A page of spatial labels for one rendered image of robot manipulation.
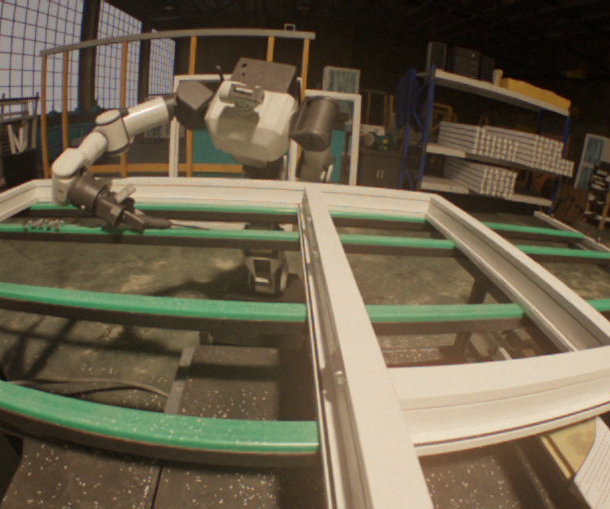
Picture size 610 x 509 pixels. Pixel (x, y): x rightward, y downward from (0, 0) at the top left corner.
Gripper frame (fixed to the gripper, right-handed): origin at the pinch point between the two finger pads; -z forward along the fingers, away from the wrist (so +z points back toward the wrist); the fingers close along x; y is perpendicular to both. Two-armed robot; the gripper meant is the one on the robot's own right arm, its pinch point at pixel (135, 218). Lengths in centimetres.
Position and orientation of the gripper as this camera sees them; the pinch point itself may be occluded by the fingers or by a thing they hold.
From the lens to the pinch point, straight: 91.0
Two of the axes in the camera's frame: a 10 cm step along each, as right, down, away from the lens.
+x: -1.0, -4.0, 9.1
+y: -5.0, 8.1, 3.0
